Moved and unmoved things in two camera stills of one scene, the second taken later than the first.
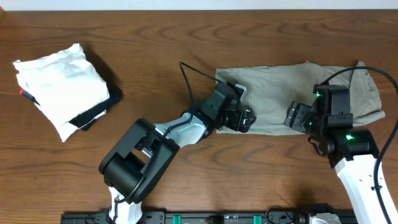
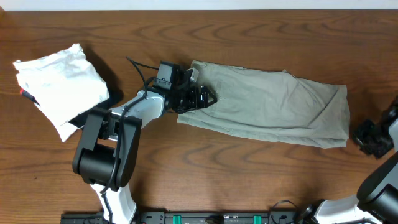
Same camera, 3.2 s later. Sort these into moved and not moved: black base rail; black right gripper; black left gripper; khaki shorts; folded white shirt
Moved: khaki shorts; black left gripper; black right gripper
Not moved: black base rail; folded white shirt
